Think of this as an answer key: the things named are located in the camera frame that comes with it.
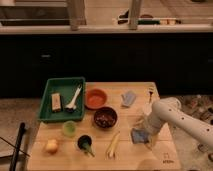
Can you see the black tripod stand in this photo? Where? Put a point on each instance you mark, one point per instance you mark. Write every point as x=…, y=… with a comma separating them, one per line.
x=16, y=146

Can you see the blue sponge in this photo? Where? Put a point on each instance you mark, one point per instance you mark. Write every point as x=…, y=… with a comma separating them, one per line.
x=139, y=136

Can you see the yellow round fruit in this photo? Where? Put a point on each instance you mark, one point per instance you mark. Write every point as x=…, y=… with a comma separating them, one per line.
x=51, y=146

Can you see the tan block in tray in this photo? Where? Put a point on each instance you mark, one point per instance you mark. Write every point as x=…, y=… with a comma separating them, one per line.
x=56, y=102

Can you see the red bowl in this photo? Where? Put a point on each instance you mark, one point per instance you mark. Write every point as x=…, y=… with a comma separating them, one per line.
x=95, y=98

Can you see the light blue cloth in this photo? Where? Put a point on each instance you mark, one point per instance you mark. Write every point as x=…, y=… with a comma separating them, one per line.
x=128, y=98

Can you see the white dish brush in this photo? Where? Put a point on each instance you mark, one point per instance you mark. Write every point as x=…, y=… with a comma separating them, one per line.
x=71, y=106

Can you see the green plastic tray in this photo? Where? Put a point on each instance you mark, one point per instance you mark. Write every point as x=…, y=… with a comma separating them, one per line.
x=65, y=88

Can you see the white paper cup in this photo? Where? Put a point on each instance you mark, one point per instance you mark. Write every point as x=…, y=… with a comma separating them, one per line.
x=147, y=109

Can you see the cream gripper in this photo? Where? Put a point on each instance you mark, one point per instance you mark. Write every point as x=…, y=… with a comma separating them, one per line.
x=152, y=140

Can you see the dark green cup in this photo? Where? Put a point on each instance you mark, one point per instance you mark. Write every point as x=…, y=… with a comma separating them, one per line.
x=84, y=143

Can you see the wooden post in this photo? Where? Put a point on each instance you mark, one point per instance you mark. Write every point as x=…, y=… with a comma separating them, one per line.
x=76, y=13
x=134, y=13

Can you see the dark brown bowl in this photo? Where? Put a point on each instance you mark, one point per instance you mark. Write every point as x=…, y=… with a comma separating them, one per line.
x=105, y=117

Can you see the wooden post right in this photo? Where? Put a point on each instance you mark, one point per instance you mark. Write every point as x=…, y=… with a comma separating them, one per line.
x=134, y=13

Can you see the light green cup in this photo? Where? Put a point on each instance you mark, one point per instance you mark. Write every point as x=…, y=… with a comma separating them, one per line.
x=69, y=128

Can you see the wooden post left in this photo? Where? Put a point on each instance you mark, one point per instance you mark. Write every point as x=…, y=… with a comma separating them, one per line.
x=76, y=13

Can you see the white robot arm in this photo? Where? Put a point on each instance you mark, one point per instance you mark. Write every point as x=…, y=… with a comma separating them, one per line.
x=168, y=110

